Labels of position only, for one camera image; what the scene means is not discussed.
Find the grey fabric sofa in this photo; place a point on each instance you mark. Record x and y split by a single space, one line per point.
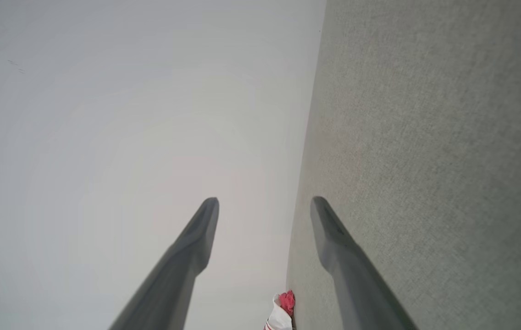
425 160

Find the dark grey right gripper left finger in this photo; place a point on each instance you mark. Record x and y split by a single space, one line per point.
182 270

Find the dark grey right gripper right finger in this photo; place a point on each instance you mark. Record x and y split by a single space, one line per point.
357 284

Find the red white lettered jersey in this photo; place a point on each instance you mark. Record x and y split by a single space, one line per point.
281 318

